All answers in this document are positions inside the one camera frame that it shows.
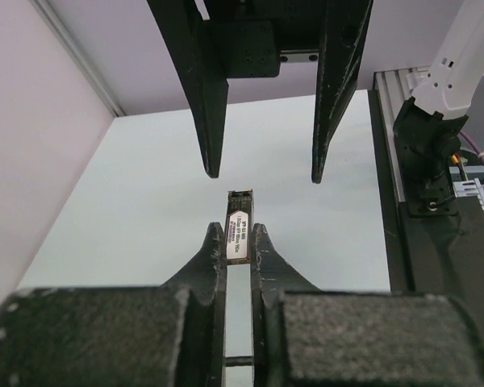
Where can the white slotted cable duct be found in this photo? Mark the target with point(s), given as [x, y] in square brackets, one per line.
[470, 188]

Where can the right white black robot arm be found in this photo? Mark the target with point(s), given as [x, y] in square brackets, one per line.
[430, 120]

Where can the silver transceiver module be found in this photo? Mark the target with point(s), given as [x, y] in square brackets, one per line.
[238, 227]

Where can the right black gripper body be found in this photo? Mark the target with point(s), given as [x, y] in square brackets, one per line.
[253, 39]

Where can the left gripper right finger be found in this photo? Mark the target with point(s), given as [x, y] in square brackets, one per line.
[305, 336]

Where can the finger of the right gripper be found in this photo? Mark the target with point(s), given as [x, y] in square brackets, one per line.
[341, 44]
[200, 72]

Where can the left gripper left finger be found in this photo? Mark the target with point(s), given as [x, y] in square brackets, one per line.
[160, 335]

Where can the aluminium rail frame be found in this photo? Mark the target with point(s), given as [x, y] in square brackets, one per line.
[395, 86]

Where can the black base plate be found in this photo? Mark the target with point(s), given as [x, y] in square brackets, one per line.
[434, 240]

